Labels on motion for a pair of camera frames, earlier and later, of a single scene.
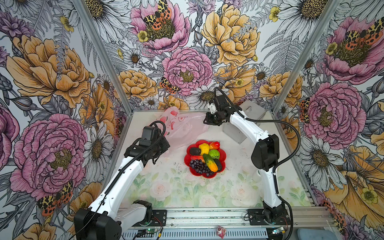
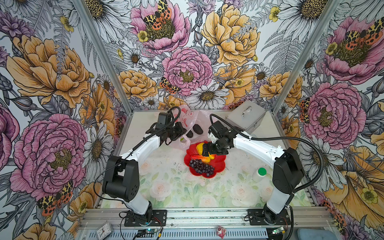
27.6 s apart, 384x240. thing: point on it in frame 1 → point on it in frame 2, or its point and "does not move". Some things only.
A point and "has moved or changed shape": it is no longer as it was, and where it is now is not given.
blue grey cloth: (315, 234) does not move
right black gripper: (209, 120) → (210, 145)
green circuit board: (279, 230) does not move
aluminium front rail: (237, 217) does not move
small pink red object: (221, 231) does not move
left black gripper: (163, 140) → (181, 130)
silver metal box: (248, 110) does not move
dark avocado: (195, 151) → (197, 129)
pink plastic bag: (181, 127) has moved or changed shape
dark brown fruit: (218, 164) → (190, 134)
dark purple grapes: (200, 167) does not move
